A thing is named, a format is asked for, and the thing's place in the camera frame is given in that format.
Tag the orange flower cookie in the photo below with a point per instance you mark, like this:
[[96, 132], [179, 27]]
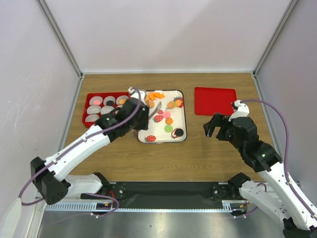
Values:
[[152, 96]]

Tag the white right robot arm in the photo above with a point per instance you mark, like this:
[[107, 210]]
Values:
[[291, 209]]

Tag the pink round cookie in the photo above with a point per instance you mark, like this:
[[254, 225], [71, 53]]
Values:
[[166, 114], [97, 102]]

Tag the white slotted cable duct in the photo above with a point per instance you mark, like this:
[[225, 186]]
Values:
[[100, 207]]

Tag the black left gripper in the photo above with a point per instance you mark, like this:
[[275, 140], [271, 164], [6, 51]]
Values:
[[143, 124]]

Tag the white strawberry print tray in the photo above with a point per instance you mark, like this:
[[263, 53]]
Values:
[[174, 103]]

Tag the red box lid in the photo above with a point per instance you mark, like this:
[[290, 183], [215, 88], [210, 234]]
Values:
[[209, 101]]

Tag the aluminium frame rail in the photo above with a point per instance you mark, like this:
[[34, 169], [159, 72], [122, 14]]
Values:
[[71, 198]]

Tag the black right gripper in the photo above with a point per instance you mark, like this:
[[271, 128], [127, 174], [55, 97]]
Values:
[[217, 120]]

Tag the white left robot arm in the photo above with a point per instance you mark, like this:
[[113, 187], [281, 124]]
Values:
[[51, 175]]

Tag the metal tongs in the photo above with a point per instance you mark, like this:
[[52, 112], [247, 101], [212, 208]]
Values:
[[151, 115]]

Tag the orange fish shaped cookie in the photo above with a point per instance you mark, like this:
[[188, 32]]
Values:
[[159, 95]]

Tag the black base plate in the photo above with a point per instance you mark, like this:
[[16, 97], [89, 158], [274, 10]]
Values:
[[170, 195]]

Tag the black round cookie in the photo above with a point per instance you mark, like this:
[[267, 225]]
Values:
[[109, 103], [179, 132]]

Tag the red compartment cookie box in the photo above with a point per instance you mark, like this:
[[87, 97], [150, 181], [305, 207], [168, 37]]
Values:
[[93, 112]]

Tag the orange scalloped cookie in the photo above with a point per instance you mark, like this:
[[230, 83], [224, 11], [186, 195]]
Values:
[[169, 121]]

